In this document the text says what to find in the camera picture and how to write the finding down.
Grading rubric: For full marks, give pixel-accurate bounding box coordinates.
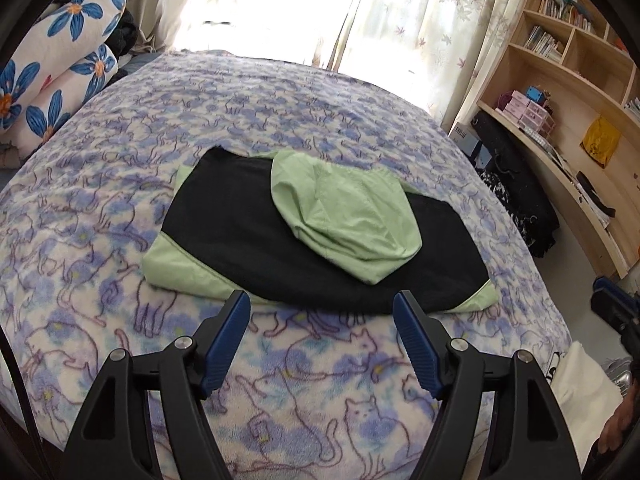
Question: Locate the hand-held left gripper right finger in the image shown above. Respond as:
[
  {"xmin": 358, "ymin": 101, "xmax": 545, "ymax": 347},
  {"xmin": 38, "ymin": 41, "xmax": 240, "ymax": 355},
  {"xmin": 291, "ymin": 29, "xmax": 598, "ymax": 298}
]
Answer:
[{"xmin": 392, "ymin": 290, "xmax": 583, "ymax": 480}]

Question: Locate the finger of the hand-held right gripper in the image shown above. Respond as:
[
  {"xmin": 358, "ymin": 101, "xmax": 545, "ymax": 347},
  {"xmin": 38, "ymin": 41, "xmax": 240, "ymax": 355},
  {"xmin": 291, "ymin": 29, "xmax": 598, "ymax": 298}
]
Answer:
[{"xmin": 590, "ymin": 276, "xmax": 633, "ymax": 323}]

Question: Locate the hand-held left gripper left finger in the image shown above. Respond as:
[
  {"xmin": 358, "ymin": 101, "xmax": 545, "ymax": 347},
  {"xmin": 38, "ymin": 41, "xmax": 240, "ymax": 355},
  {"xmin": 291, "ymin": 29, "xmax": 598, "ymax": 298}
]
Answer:
[{"xmin": 62, "ymin": 290, "xmax": 252, "ymax": 480}]

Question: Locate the green and black jacket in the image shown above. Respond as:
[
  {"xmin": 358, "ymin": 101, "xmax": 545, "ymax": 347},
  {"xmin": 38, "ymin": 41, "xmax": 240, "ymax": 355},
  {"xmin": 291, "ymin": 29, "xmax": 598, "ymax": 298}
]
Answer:
[{"xmin": 142, "ymin": 146, "xmax": 500, "ymax": 316}]

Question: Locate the dark clothes pile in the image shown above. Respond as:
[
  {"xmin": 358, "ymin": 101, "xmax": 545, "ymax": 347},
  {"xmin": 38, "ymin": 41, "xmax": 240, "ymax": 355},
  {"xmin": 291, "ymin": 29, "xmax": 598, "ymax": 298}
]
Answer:
[{"xmin": 106, "ymin": 9, "xmax": 140, "ymax": 59}]

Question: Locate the person's right hand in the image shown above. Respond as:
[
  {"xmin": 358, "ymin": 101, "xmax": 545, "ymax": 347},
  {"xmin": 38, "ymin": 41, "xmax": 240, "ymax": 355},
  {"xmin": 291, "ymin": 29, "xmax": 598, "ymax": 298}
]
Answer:
[{"xmin": 597, "ymin": 399, "xmax": 640, "ymax": 455}]

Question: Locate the white cloth with black print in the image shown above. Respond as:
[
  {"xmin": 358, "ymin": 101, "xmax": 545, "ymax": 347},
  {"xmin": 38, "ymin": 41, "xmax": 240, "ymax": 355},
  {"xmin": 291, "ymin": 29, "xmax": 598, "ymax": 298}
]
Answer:
[{"xmin": 549, "ymin": 340, "xmax": 626, "ymax": 463}]

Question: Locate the black object on desk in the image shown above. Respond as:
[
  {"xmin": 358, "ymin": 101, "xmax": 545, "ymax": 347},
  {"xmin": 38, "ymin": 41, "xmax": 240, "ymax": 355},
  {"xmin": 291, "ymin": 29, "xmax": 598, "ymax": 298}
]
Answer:
[{"xmin": 575, "ymin": 171, "xmax": 617, "ymax": 217}]

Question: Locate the black white-patterned cloth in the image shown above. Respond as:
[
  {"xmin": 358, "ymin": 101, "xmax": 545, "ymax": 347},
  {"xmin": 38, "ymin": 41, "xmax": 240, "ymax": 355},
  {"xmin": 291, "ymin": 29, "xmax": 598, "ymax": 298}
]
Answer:
[{"xmin": 471, "ymin": 110, "xmax": 559, "ymax": 259}]

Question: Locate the yellow cloth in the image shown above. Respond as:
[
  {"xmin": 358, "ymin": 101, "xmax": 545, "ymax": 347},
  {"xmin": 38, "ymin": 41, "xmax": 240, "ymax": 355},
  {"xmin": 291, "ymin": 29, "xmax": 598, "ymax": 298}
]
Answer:
[{"xmin": 580, "ymin": 116, "xmax": 622, "ymax": 169}]

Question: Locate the blue cat print blanket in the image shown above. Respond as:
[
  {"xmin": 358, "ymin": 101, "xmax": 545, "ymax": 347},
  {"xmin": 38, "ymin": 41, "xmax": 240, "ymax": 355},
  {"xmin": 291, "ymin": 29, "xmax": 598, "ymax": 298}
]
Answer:
[{"xmin": 0, "ymin": 50, "xmax": 573, "ymax": 480}]

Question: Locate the stack of pink boxes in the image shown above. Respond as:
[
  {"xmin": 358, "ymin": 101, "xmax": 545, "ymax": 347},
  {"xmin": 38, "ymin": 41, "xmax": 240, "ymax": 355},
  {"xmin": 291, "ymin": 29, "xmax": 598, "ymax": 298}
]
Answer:
[{"xmin": 494, "ymin": 87, "xmax": 557, "ymax": 137}]

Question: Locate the blue and white box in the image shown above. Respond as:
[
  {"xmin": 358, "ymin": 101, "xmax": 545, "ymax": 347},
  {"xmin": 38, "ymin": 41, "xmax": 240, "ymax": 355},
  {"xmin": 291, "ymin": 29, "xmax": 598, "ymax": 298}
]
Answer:
[{"xmin": 449, "ymin": 122, "xmax": 482, "ymax": 162}]

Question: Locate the wooden bookshelf desk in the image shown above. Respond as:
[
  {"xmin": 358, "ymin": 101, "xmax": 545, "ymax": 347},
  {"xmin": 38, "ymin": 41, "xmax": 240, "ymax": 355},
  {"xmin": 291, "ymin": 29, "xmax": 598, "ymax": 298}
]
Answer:
[{"xmin": 475, "ymin": 0, "xmax": 640, "ymax": 280}]

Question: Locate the row of books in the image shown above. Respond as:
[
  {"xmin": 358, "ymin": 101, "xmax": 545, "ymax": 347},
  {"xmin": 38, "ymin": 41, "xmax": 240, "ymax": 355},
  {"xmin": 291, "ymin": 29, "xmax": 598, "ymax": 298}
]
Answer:
[
  {"xmin": 524, "ymin": 25, "xmax": 567, "ymax": 64},
  {"xmin": 536, "ymin": 0, "xmax": 594, "ymax": 30}
]

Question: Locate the blue flower print pillow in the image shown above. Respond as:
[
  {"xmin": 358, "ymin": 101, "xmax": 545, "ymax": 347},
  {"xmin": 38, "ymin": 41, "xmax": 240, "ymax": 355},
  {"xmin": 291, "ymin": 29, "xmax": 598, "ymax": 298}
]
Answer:
[
  {"xmin": 0, "ymin": 44, "xmax": 119, "ymax": 157},
  {"xmin": 0, "ymin": 0, "xmax": 127, "ymax": 131}
]

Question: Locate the pale leaf print curtain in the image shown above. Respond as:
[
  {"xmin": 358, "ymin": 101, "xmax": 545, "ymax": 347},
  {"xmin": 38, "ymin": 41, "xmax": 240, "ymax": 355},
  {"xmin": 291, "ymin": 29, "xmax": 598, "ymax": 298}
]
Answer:
[
  {"xmin": 320, "ymin": 0, "xmax": 537, "ymax": 131},
  {"xmin": 139, "ymin": 0, "xmax": 197, "ymax": 55}
]

